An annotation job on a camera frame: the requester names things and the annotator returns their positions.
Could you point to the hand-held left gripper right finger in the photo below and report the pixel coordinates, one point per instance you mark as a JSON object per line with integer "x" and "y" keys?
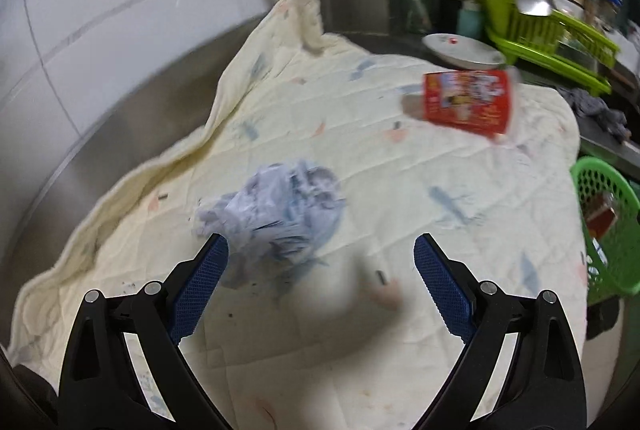
{"x": 445, "y": 285}

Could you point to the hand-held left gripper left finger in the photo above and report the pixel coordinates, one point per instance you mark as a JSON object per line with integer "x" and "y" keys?
{"x": 200, "y": 285}

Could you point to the grey paper ball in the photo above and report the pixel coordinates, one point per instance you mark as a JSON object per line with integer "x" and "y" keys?
{"x": 270, "y": 205}

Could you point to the green plastic mesh basket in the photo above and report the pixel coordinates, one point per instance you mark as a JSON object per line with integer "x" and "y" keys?
{"x": 607, "y": 275}

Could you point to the cream printed blanket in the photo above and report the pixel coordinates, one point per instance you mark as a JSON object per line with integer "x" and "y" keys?
{"x": 350, "y": 190}

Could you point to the orange packet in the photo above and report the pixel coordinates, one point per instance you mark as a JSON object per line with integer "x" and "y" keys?
{"x": 600, "y": 220}

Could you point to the red instant noodle cup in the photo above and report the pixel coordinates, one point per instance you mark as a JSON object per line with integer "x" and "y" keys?
{"x": 465, "y": 102}

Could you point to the grey rag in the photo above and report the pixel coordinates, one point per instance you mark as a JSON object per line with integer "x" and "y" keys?
{"x": 595, "y": 110}

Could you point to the white plate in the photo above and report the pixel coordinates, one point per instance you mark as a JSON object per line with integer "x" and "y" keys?
{"x": 460, "y": 50}

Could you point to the teal cup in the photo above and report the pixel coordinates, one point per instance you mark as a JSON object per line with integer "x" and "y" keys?
{"x": 470, "y": 22}

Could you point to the green plastic dish rack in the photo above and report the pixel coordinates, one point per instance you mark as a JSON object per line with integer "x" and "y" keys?
{"x": 525, "y": 27}

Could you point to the black utensil cup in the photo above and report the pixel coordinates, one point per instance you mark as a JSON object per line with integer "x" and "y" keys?
{"x": 449, "y": 12}

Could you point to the green utensil holder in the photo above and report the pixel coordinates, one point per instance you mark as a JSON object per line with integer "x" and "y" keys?
{"x": 412, "y": 7}

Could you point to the steel ladle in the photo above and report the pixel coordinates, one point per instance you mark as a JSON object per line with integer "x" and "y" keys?
{"x": 535, "y": 4}

